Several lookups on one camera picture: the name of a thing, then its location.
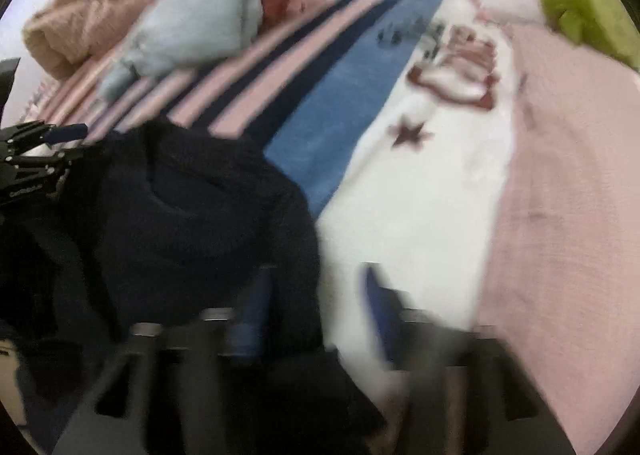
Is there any beige pink duvet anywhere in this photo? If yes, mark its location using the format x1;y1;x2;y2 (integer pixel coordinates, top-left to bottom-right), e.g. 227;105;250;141
23;0;155;80

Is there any green plush toy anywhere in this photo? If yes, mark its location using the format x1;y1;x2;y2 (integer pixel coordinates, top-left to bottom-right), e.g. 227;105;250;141
540;0;639;70

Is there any dark navy knit sweater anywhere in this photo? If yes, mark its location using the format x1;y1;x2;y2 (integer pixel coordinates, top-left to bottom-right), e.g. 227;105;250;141
1;122;385;454

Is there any striped bed sheet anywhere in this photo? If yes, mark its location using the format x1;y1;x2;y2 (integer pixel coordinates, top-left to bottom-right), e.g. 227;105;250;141
27;0;515;383

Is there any light blue folded garment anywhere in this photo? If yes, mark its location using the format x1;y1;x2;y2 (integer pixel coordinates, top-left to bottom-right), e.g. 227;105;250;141
98;0;264;103

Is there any beige striped pillow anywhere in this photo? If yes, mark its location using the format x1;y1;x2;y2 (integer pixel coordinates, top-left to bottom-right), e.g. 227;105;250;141
477;24;639;454

